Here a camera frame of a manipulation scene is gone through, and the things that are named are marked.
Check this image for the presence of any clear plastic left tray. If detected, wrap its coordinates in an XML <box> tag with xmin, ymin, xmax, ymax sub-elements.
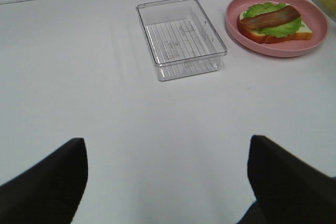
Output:
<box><xmin>136</xmin><ymin>0</ymin><xmax>227</xmax><ymax>81</ymax></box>

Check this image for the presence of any green lettuce leaf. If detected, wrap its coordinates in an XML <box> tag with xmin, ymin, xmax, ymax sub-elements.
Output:
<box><xmin>238</xmin><ymin>2</ymin><xmax>302</xmax><ymax>38</ymax></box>

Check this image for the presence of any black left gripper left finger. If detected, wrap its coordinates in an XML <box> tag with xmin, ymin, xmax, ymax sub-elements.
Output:
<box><xmin>1</xmin><ymin>138</ymin><xmax>88</xmax><ymax>223</ymax></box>

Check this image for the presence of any bread slice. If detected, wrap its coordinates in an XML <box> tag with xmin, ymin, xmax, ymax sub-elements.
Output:
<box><xmin>237</xmin><ymin>12</ymin><xmax>313</xmax><ymax>44</ymax></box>

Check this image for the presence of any pink round plate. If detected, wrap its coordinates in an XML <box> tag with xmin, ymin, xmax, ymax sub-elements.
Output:
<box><xmin>225</xmin><ymin>0</ymin><xmax>329</xmax><ymax>58</ymax></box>

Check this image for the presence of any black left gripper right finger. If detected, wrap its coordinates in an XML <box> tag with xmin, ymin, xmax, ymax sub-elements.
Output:
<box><xmin>239</xmin><ymin>135</ymin><xmax>335</xmax><ymax>223</ymax></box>

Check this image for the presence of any bacon strip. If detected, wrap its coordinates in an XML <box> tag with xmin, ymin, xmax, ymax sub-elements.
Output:
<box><xmin>239</xmin><ymin>5</ymin><xmax>301</xmax><ymax>30</ymax></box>

